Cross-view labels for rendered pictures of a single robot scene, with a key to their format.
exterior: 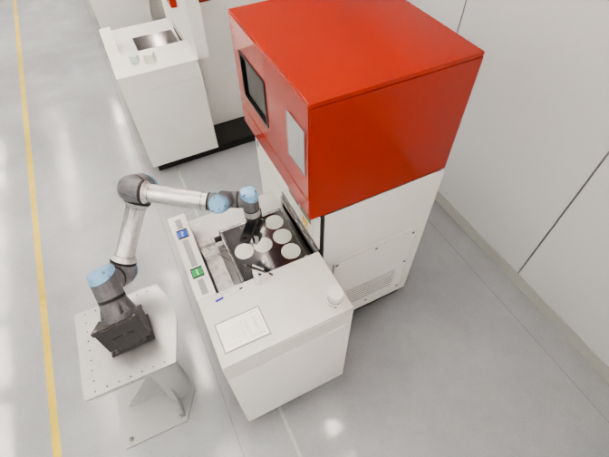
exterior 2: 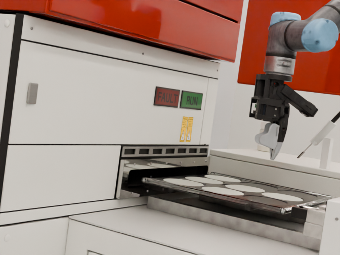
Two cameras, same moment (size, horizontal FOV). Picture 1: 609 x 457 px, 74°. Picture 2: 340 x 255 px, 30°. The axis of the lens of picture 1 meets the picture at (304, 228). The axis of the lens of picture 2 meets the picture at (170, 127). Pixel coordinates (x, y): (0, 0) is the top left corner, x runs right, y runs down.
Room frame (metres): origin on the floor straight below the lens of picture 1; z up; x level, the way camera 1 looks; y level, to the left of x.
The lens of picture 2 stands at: (2.30, 1.42, 1.11)
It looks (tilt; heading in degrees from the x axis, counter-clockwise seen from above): 3 degrees down; 236
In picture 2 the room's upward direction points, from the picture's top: 8 degrees clockwise
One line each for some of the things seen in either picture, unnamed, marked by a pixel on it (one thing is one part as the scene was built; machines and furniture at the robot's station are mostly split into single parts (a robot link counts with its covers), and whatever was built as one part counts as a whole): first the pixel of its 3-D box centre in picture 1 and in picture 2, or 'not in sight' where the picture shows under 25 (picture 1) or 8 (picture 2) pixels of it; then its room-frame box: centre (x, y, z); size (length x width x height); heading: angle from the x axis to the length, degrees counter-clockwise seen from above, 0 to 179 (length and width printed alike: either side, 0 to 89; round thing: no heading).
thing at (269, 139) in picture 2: not in sight; (269, 141); (1.21, 0.25, 1.03); 0.06 x 0.03 x 0.09; 156
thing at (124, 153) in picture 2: (298, 219); (169, 151); (1.36, 0.03, 0.96); 0.44 x 0.01 x 0.02; 25
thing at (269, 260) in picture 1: (263, 243); (241, 189); (1.25, 0.22, 0.90); 0.34 x 0.34 x 0.01; 25
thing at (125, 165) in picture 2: (298, 228); (167, 175); (1.35, 0.03, 0.89); 0.44 x 0.02 x 0.10; 25
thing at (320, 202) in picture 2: (230, 257); (310, 204); (1.17, 0.38, 0.90); 0.38 x 0.01 x 0.01; 25
